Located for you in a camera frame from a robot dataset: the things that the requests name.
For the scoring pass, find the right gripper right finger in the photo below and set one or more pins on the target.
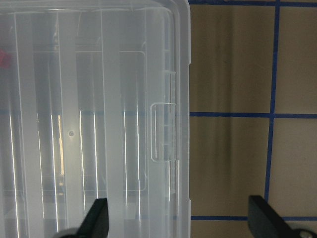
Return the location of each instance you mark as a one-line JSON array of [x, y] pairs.
[[264, 222]]

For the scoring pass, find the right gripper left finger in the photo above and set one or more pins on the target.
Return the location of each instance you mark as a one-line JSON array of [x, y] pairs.
[[96, 222]]

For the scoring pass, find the clear plastic box lid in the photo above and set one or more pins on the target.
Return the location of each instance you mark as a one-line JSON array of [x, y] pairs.
[[95, 104]]

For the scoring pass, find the red block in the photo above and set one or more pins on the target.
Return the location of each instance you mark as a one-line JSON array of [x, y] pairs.
[[5, 59]]

